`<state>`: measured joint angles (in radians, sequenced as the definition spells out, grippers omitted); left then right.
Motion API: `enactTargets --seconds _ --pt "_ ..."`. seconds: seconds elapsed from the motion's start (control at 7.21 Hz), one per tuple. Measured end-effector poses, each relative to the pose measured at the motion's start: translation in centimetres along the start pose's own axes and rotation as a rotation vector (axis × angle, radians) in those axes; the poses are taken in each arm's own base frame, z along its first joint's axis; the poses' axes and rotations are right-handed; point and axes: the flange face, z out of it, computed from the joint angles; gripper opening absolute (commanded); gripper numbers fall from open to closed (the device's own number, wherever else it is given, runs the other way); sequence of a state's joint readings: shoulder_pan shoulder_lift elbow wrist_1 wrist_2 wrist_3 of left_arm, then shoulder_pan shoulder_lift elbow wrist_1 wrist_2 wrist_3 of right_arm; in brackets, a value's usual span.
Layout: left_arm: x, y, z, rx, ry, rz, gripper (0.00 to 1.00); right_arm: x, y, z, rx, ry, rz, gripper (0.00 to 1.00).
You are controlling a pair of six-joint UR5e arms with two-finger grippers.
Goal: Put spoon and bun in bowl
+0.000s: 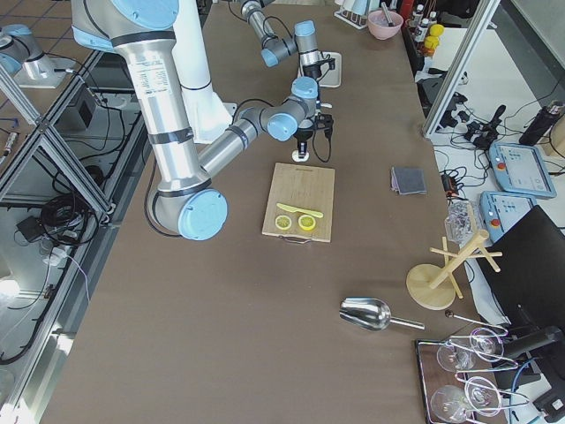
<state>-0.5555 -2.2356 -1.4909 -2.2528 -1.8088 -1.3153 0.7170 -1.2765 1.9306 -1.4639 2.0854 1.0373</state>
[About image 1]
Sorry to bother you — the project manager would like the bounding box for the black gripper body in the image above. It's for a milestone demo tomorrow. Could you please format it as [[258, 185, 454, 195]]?
[[301, 55, 335, 82], [294, 113, 334, 142]]

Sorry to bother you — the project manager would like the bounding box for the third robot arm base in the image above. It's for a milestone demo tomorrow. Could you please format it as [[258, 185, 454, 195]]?
[[1, 24, 64, 89]]

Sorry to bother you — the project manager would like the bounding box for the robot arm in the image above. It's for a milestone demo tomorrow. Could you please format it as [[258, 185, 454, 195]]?
[[72, 1, 324, 241], [237, 0, 335, 82]]

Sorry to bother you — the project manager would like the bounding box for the pink bowl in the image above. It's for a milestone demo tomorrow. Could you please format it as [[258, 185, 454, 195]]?
[[367, 10, 404, 40]]

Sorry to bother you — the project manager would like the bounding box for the beige rabbit tray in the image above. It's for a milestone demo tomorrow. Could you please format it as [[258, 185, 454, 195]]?
[[318, 51, 343, 88]]

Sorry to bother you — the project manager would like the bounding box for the yellow plastic knife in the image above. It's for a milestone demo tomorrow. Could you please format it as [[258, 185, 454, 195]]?
[[276, 202, 324, 219]]

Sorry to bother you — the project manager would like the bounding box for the thick lemon half slice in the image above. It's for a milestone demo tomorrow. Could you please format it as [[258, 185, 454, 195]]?
[[298, 214, 317, 231]]

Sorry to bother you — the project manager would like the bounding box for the thin lemon slice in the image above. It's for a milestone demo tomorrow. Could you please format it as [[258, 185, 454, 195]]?
[[275, 215, 292, 231]]

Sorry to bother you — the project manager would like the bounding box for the grey folded cloth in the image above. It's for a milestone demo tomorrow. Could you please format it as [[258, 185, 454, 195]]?
[[391, 166, 427, 195]]

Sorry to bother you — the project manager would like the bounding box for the metal scoop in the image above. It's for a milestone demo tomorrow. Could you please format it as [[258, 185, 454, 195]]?
[[339, 297, 426, 331]]

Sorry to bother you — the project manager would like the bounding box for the wooden cup rack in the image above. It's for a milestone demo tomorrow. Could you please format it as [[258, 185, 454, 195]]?
[[406, 205, 503, 311]]

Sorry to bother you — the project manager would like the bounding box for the lower teach pendant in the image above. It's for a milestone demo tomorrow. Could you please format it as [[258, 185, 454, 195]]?
[[479, 191, 537, 242]]

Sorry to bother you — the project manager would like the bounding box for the teach pendant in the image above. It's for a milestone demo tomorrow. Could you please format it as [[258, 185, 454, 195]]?
[[488, 141, 557, 199], [479, 191, 537, 242]]

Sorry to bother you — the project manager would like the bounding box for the upper teach pendant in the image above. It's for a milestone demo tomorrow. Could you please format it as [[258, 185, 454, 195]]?
[[488, 141, 557, 199]]

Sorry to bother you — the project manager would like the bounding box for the black monitor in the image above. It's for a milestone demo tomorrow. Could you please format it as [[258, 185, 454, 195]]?
[[478, 206, 564, 329]]

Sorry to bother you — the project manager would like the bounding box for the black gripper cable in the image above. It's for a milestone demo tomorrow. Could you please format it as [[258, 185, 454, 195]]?
[[308, 118, 335, 163]]

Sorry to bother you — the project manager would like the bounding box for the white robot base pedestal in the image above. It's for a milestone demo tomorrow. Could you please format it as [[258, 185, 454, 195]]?
[[172, 0, 232, 144]]

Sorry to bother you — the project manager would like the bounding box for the wire glass rack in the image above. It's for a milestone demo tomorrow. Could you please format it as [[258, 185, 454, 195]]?
[[415, 327, 529, 423]]

